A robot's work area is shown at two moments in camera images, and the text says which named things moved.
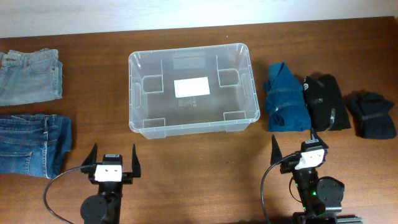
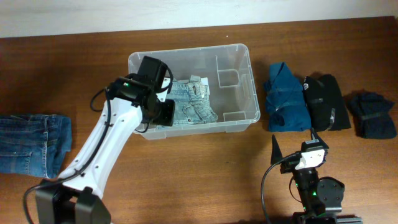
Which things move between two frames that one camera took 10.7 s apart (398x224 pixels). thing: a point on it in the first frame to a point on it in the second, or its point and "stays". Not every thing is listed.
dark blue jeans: x=34 y=144 stays
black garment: x=325 y=104 stays
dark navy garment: x=370 y=112 stays
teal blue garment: x=285 y=102 stays
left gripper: x=129 y=178 to x=168 y=112
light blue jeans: x=30 y=76 to x=191 y=106
